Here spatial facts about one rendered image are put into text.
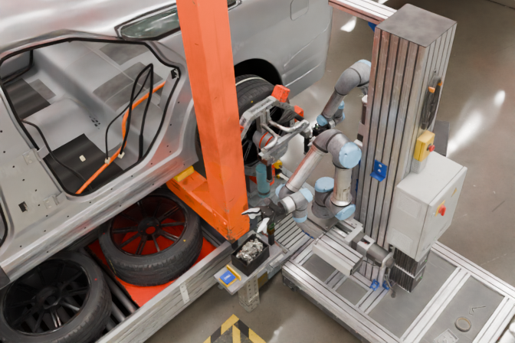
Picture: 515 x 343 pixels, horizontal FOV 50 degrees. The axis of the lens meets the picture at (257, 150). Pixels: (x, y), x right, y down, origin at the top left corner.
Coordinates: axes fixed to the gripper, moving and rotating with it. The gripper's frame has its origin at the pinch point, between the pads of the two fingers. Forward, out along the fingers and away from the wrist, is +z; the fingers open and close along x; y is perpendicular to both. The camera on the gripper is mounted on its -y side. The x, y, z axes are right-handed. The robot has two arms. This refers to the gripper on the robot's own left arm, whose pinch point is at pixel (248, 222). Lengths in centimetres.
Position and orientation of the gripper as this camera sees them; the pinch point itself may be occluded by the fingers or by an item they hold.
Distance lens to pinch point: 267.0
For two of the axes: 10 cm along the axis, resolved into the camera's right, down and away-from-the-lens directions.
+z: -8.5, 4.0, -3.4
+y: 1.3, 7.8, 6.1
